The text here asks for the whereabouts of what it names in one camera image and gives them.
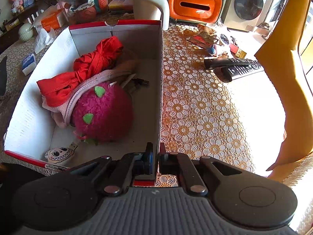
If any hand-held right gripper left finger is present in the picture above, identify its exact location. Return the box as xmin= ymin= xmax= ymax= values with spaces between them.
xmin=66 ymin=142 xmax=155 ymax=198

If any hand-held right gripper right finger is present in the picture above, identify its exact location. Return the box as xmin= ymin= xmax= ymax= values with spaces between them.
xmin=158 ymin=143 xmax=246 ymax=197

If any white cardboard box red rim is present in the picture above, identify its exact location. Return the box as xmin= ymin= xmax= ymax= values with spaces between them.
xmin=4 ymin=20 xmax=164 ymax=187

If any pink plush dragon fruit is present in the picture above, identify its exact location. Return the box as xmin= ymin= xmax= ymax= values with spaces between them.
xmin=71 ymin=82 xmax=135 ymax=146

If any pink cloth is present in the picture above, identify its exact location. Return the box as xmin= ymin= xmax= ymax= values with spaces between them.
xmin=41 ymin=69 xmax=136 ymax=129

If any red fabric bundle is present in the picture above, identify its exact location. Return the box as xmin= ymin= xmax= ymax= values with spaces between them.
xmin=37 ymin=36 xmax=124 ymax=108

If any blue and white tissue pack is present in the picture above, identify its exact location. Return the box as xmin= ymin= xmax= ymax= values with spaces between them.
xmin=22 ymin=53 xmax=37 ymax=76

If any dark wooden sideboard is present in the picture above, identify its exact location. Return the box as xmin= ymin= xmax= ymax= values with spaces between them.
xmin=0 ymin=2 xmax=38 ymax=55

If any white round jar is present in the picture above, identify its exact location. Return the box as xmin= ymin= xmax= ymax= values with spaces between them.
xmin=19 ymin=23 xmax=34 ymax=42

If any white slatted stand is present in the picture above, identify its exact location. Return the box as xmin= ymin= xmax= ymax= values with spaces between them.
xmin=27 ymin=9 xmax=45 ymax=23

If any white and orange carton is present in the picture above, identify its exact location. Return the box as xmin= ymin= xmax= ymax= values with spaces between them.
xmin=33 ymin=5 xmax=65 ymax=33

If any pale flat strip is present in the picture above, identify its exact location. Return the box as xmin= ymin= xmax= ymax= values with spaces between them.
xmin=121 ymin=73 xmax=136 ymax=89

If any red patterned ball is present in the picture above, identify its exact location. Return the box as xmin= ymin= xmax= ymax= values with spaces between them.
xmin=69 ymin=4 xmax=98 ymax=23

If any black remote control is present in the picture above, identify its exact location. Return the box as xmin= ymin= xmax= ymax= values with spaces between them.
xmin=204 ymin=57 xmax=257 ymax=70
xmin=221 ymin=64 xmax=265 ymax=83

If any brown snack packet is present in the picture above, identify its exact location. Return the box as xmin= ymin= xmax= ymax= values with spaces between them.
xmin=186 ymin=24 xmax=216 ymax=50

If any red and yellow small box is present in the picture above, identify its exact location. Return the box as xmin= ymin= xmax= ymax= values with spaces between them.
xmin=230 ymin=43 xmax=247 ymax=58

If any colourful compartment box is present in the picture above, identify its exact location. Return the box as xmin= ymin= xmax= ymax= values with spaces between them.
xmin=108 ymin=0 xmax=135 ymax=12

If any cream fuzzy cushion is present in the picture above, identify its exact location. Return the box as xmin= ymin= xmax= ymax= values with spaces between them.
xmin=281 ymin=152 xmax=313 ymax=235

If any yellow chair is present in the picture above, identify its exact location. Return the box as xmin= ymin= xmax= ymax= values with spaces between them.
xmin=254 ymin=0 xmax=313 ymax=183

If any orange tissue box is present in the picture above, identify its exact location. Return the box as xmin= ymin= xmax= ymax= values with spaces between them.
xmin=167 ymin=0 xmax=224 ymax=24

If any silver washing machine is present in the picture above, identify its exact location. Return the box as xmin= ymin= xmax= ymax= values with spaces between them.
xmin=221 ymin=0 xmax=272 ymax=32

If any white shark face keychain toy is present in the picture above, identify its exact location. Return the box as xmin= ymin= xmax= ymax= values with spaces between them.
xmin=44 ymin=147 xmax=75 ymax=172

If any beige mug white handle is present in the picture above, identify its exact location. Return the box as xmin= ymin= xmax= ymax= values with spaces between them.
xmin=132 ymin=0 xmax=170 ymax=31

